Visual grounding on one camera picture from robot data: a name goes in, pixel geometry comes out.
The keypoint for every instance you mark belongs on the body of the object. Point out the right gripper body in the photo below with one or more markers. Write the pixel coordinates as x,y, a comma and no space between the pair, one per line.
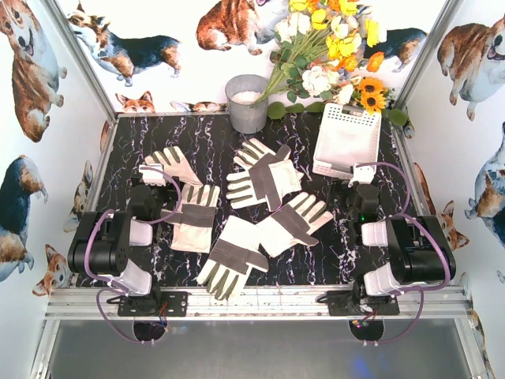
351,189

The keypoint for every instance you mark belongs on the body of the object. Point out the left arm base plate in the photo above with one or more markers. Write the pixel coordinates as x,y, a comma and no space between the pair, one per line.
163,303

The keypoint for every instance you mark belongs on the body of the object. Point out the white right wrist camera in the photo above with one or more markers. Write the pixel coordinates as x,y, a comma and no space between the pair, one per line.
362,173

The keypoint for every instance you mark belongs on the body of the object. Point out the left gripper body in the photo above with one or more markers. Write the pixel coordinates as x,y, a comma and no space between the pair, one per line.
139,181

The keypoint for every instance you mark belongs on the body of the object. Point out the back centre glove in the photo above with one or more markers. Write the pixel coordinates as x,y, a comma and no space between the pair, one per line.
254,153

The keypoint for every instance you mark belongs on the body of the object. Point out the artificial flower bouquet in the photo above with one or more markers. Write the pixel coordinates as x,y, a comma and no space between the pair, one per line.
329,51

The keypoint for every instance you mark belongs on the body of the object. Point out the grey metal bucket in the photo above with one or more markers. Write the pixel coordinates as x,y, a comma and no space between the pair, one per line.
247,108

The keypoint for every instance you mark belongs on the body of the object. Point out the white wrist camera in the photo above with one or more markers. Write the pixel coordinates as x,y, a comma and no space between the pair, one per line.
152,174
362,173

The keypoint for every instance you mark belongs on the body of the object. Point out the far left white glove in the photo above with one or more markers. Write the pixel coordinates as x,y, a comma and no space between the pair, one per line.
174,164

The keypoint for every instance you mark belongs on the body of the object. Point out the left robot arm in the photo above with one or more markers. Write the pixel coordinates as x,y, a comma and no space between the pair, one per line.
102,243

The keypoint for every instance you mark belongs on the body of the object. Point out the grey-strap glove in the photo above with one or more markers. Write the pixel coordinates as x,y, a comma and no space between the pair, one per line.
194,219
266,184
231,260
293,224

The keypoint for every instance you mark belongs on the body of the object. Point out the white perforated storage basket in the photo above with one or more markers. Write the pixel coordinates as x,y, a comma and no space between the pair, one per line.
347,136

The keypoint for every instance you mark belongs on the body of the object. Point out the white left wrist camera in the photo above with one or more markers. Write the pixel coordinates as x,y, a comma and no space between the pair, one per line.
152,174

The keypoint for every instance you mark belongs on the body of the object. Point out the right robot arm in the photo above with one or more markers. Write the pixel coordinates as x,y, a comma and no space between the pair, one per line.
418,254

